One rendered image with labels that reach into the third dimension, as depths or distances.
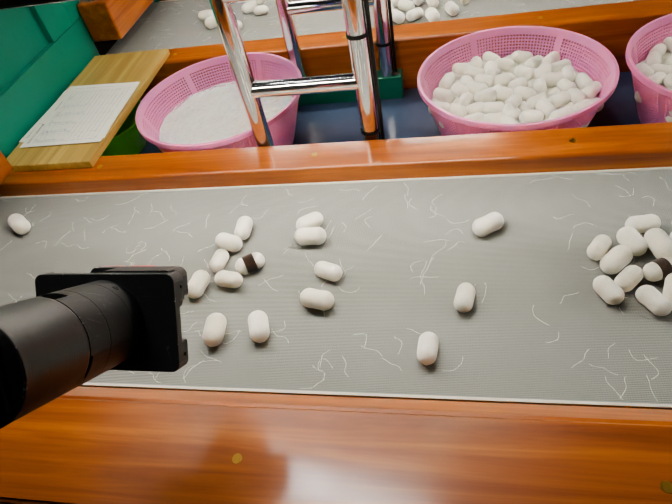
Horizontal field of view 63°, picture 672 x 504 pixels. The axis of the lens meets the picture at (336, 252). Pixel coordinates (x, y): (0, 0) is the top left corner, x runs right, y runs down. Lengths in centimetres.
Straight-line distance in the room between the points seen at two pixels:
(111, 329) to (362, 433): 22
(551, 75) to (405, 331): 48
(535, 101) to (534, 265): 30
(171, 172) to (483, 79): 47
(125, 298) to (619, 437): 36
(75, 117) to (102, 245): 28
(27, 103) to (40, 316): 72
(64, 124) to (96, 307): 64
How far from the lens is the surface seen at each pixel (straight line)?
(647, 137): 73
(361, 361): 52
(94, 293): 36
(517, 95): 83
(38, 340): 31
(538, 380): 51
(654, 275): 59
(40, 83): 105
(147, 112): 96
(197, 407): 51
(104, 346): 35
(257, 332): 54
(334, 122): 94
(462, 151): 69
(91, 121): 94
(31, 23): 108
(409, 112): 94
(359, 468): 45
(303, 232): 62
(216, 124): 90
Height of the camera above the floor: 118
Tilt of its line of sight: 46 degrees down
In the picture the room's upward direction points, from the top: 14 degrees counter-clockwise
